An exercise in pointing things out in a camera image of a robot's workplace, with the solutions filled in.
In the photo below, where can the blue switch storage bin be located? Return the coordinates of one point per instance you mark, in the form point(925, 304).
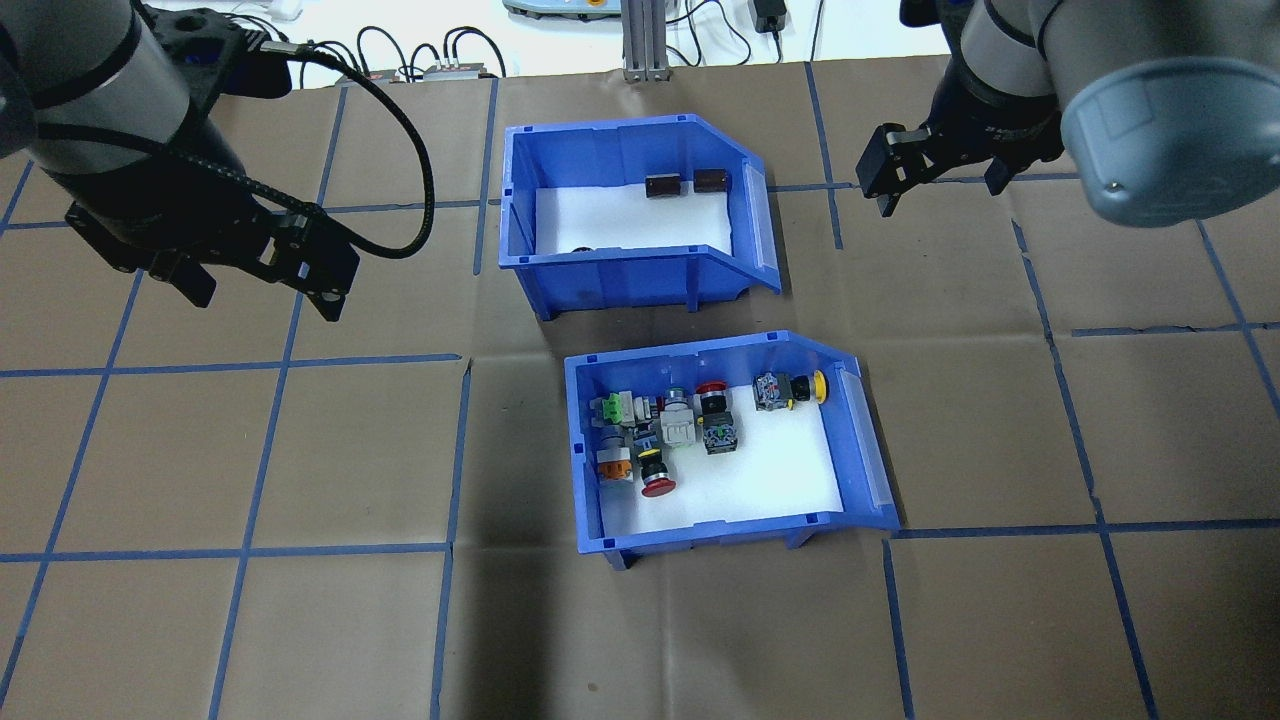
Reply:
point(680, 360)

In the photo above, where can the blue battery storage bin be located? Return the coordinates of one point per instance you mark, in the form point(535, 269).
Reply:
point(620, 285)

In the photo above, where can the black rectangular battery pack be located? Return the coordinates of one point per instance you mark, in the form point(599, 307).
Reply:
point(663, 187)

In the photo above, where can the black cylindrical capacitor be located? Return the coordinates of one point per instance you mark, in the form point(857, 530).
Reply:
point(710, 182)

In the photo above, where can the black power adapter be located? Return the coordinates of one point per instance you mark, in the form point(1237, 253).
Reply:
point(770, 15)

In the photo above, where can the white plug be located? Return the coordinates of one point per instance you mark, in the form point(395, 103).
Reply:
point(283, 9)

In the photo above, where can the white foam bin liner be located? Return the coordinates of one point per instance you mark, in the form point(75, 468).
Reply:
point(760, 470)
point(640, 225)

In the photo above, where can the grey blue teach pendant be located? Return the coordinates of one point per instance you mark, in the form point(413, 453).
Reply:
point(560, 8)

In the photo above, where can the red mushroom emergency button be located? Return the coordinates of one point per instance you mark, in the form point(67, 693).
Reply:
point(657, 487)

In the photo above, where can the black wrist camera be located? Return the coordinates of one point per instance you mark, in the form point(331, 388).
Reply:
point(925, 10)
point(200, 50)

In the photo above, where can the yellow pushbutton switch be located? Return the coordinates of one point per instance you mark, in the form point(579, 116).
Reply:
point(775, 392)

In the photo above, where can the aluminium profile post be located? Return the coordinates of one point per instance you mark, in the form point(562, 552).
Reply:
point(645, 40)

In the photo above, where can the green white block switch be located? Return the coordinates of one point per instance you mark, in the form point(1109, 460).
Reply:
point(612, 408)

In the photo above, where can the red flat pushbutton switch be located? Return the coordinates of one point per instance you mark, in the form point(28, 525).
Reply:
point(718, 435)

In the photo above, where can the white block pushbutton switch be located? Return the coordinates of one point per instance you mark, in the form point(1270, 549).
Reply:
point(678, 430)

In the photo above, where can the orange pushbutton switch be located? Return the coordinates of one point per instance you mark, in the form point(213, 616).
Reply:
point(613, 467)

